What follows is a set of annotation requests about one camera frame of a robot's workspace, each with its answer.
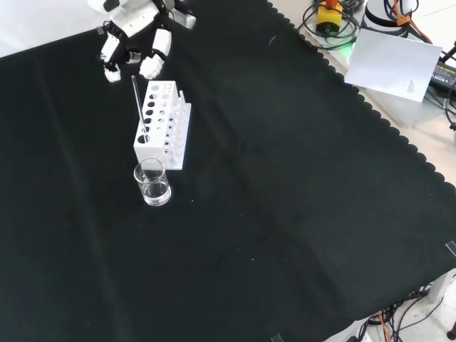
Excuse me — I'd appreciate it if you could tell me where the white test tube rack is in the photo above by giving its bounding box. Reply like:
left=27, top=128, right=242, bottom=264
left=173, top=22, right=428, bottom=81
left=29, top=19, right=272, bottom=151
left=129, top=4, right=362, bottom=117
left=133, top=80, right=192, bottom=170

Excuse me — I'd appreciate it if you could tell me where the black looped cable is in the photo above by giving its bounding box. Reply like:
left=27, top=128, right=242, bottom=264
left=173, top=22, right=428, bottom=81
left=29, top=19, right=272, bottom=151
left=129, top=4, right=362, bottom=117
left=301, top=0, right=361, bottom=50

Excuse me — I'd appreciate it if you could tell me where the black floor cable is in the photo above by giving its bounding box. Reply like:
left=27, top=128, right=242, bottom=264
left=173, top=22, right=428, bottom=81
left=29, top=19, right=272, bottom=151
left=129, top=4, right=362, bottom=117
left=366, top=284, right=456, bottom=342

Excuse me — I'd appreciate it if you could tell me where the pale board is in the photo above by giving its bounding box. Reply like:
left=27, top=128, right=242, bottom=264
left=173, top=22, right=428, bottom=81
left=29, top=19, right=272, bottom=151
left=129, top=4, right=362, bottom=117
left=344, top=28, right=444, bottom=104

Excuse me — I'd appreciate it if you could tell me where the yellow stop button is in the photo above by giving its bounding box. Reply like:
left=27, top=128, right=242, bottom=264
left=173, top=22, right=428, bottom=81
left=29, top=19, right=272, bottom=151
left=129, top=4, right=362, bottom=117
left=315, top=0, right=345, bottom=35

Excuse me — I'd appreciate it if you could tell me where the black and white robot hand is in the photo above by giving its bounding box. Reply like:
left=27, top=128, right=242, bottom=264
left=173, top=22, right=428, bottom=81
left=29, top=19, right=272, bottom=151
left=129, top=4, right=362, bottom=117
left=87, top=0, right=197, bottom=85

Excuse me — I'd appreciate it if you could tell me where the black power adapter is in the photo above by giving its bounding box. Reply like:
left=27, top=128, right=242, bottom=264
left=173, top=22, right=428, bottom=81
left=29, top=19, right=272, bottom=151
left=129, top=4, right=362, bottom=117
left=427, top=56, right=456, bottom=94

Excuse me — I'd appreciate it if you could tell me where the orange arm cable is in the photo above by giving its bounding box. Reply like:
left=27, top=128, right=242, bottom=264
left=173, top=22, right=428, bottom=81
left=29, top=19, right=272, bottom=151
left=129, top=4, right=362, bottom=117
left=383, top=0, right=434, bottom=46

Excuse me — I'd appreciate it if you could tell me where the small clear glass beaker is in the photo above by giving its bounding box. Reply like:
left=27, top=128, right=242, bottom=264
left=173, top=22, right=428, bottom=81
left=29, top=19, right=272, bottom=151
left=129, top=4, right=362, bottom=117
left=133, top=158, right=172, bottom=207

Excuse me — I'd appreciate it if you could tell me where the black bench cloth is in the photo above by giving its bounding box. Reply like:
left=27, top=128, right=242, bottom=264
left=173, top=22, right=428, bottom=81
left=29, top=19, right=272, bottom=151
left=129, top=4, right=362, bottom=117
left=0, top=0, right=456, bottom=342

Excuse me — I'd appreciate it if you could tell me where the thin orange floor cable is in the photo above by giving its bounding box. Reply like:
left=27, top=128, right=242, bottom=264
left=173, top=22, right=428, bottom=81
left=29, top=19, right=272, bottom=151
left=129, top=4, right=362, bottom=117
left=379, top=309, right=391, bottom=342

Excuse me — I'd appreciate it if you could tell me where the clear glass rod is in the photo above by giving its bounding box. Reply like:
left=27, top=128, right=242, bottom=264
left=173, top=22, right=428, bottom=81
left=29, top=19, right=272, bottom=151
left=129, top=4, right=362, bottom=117
left=130, top=74, right=147, bottom=133

